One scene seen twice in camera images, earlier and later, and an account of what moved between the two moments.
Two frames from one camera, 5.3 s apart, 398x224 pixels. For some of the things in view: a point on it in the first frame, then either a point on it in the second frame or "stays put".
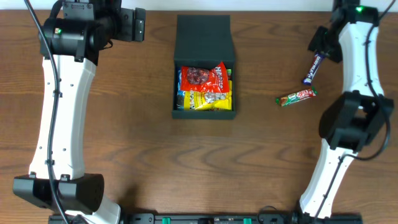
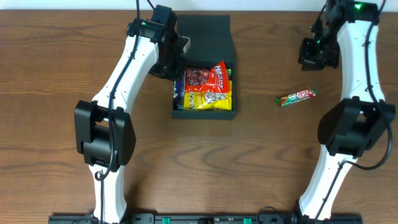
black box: x=202 y=40 stays put
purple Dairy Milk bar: x=314 y=66 -> x=178 y=94
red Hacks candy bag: x=204 y=79 stays put
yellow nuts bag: x=209 y=101 stays put
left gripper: x=137 y=25 -> x=170 y=69
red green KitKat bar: x=295 y=96 stays put
